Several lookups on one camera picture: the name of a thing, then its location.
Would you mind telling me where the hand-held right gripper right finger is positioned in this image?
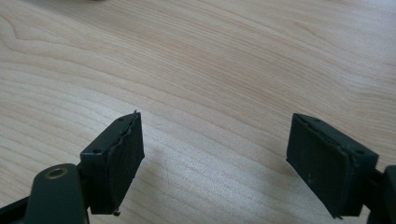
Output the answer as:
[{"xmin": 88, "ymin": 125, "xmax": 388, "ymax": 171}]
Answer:
[{"xmin": 285, "ymin": 112, "xmax": 380, "ymax": 219}]

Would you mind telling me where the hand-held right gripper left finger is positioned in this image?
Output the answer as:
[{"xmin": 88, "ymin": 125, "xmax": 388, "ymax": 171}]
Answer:
[{"xmin": 79, "ymin": 110, "xmax": 146, "ymax": 217}]

